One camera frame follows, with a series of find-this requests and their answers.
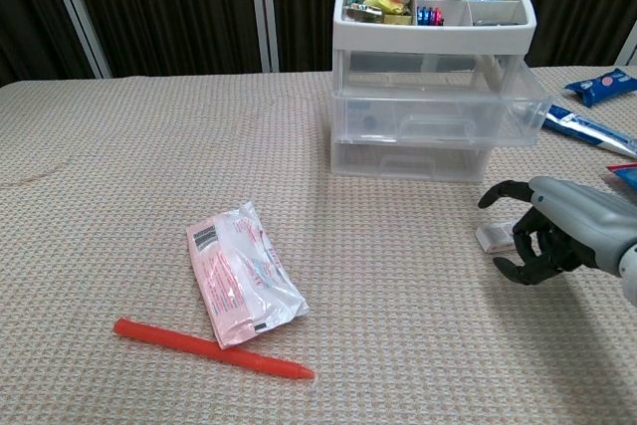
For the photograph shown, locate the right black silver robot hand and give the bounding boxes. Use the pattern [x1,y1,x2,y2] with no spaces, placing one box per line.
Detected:
[477,175,637,287]

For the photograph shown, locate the small white cardboard box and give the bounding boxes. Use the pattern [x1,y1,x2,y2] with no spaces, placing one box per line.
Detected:
[475,220,519,253]

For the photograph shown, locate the clear plastic drawer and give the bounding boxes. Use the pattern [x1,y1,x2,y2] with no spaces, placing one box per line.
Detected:
[330,51,553,147]
[330,138,487,183]

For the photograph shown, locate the clear plastic drawer organizer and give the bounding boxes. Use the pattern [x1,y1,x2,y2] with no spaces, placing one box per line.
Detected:
[329,0,538,183]

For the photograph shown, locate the red blue snack packet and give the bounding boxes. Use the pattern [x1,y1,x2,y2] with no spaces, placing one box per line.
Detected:
[606,161,637,185]

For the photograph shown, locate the blue white toothpaste tube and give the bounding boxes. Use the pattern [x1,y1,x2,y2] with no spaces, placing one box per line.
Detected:
[541,105,637,160]

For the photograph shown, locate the coloured metal carabiners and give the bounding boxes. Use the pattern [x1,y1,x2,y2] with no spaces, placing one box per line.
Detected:
[415,5,444,27]

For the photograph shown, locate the yellow plastic toy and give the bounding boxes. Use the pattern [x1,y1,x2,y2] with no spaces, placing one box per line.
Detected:
[362,0,407,16]

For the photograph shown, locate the foil wrapped candy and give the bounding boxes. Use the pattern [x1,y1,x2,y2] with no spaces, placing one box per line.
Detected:
[342,3,384,24]

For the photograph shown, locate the pink white plastic packet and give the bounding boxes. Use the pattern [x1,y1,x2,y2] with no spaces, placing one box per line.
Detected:
[185,201,310,350]

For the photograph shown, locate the red pen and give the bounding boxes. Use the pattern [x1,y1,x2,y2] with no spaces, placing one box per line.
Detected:
[112,316,318,382]

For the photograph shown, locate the beige woven tablecloth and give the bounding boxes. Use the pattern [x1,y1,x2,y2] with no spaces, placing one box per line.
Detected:
[0,65,637,425]

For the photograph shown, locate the black pleated curtain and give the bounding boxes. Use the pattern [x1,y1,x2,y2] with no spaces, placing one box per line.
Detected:
[0,0,637,88]

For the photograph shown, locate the grey aluminium frame post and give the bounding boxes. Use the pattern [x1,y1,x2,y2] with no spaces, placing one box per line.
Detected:
[42,0,113,79]
[614,21,637,67]
[247,0,281,73]

